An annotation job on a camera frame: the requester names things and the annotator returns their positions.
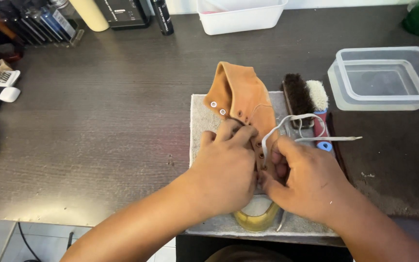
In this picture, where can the person's left hand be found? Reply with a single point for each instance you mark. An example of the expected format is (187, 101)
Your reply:
(224, 174)

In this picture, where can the person's right hand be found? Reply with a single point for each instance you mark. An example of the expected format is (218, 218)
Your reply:
(311, 185)

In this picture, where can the person's left fingers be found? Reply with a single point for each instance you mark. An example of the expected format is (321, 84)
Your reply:
(231, 133)

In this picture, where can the tan suede boot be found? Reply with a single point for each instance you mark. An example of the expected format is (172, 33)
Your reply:
(242, 87)

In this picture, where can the white shoelace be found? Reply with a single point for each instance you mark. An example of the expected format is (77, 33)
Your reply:
(326, 138)

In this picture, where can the grey towel mat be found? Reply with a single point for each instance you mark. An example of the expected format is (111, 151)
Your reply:
(202, 120)

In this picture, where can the dark bristle shoe brush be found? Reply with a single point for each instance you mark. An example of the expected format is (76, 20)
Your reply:
(298, 94)

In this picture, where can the white plastic tub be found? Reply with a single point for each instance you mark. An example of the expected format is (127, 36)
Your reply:
(238, 22)

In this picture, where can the black bottle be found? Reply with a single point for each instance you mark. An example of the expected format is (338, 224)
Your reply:
(163, 18)

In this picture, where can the black box device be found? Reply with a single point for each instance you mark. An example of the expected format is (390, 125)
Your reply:
(124, 14)

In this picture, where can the clear plastic container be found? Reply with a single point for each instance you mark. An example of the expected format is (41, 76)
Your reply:
(384, 78)

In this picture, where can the cream cylinder bottle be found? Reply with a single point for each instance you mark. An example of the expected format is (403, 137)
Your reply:
(89, 14)

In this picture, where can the white eraser block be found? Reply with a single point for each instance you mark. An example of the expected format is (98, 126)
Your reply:
(9, 94)

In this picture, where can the small white brush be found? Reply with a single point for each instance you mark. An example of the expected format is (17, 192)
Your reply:
(9, 77)

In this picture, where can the clear rack of bottles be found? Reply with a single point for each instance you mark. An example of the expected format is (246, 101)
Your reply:
(31, 22)

